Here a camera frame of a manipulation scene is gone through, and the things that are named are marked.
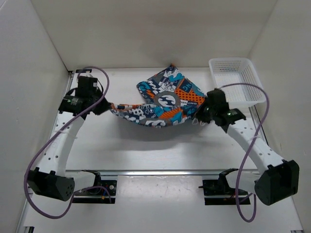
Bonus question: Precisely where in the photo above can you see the colourful patterned shorts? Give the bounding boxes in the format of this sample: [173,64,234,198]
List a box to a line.
[110,64,207,128]

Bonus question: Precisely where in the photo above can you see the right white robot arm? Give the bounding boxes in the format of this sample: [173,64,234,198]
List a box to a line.
[196,88,299,205]

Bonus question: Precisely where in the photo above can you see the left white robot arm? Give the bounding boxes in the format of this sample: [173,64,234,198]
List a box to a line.
[27,76,110,201]

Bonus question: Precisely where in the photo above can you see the small black label sticker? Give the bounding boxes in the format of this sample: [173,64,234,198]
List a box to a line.
[75,69,92,73]

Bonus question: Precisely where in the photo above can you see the white plastic basket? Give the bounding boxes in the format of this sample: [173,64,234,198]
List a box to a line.
[208,57,266,108]

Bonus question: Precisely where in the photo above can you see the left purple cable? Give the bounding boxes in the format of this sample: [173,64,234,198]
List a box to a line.
[23,67,112,219]

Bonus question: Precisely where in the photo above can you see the right aluminium rail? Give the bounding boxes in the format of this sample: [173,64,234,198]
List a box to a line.
[248,106,268,144]

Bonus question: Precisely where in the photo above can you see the front aluminium rail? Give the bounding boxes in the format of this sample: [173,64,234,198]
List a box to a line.
[65,169,234,177]

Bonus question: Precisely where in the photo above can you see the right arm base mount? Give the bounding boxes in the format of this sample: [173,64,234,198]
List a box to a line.
[198,168,238,206]

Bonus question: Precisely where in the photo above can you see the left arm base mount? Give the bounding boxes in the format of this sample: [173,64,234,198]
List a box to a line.
[73,175,118,204]

